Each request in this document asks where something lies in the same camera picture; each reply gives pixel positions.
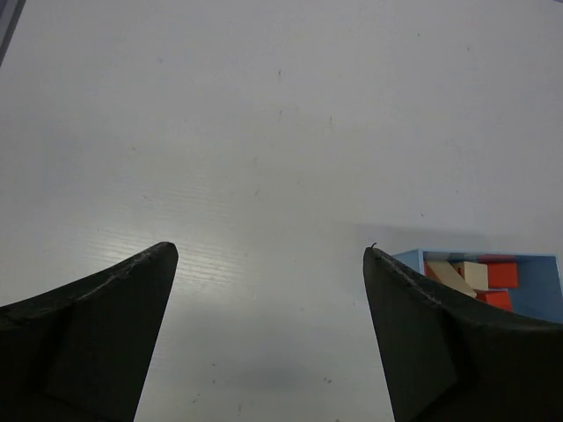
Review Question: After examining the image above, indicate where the blue plastic box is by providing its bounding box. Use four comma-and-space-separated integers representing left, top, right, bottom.
394, 249, 562, 324

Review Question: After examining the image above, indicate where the red cube block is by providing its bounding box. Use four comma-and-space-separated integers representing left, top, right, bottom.
476, 290, 514, 312
478, 255, 518, 289

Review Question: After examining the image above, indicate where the natural wood cube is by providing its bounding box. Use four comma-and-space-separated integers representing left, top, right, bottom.
455, 261, 489, 291

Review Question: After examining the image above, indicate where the natural flat wood block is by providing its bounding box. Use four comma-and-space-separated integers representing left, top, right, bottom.
425, 260, 477, 298

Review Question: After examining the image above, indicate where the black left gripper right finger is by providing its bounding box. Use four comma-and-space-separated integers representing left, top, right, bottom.
363, 246, 562, 421

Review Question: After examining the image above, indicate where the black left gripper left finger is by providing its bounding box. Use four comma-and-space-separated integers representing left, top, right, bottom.
1, 242, 179, 421

